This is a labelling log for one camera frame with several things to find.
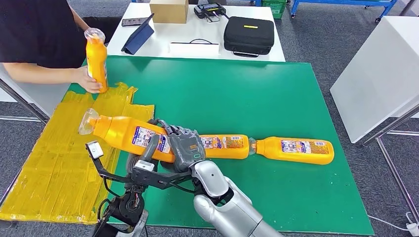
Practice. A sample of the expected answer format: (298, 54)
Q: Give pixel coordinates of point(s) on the person's right hand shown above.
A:
(85, 81)

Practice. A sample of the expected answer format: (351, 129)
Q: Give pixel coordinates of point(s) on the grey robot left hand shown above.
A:
(150, 147)

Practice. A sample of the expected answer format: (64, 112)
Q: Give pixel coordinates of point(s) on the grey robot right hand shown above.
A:
(186, 147)

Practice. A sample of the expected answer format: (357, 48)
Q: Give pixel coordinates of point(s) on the orange detergent bottle clear cap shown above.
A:
(278, 155)
(96, 62)
(229, 152)
(114, 130)

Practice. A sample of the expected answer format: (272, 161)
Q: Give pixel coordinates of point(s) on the black phone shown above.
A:
(134, 22)

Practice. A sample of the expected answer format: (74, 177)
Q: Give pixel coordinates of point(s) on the person's right forearm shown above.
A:
(39, 73)

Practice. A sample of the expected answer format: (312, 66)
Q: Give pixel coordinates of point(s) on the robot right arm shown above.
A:
(222, 202)

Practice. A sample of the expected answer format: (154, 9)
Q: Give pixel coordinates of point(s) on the white table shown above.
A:
(376, 78)
(196, 31)
(32, 98)

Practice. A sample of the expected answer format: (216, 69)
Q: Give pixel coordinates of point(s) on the green table board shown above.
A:
(212, 98)

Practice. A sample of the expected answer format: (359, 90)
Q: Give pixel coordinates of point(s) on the tablet in blue case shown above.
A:
(137, 38)

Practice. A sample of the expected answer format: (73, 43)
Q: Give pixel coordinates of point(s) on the person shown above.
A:
(39, 29)

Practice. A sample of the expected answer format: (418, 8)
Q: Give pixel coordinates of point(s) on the yellow tape patch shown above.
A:
(49, 163)

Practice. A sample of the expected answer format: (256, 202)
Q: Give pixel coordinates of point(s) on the flat white box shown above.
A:
(193, 51)

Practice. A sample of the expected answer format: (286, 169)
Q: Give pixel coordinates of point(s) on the cardboard box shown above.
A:
(169, 11)

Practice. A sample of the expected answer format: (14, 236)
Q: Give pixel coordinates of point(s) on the black carrying case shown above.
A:
(248, 36)

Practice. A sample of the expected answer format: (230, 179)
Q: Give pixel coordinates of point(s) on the black remote controller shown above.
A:
(209, 10)

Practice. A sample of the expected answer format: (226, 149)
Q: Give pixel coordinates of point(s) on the green plastic crate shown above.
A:
(274, 9)

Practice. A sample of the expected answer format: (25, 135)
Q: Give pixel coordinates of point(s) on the white power strip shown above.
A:
(413, 229)

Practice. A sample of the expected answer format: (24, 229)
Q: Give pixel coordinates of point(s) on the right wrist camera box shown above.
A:
(144, 165)

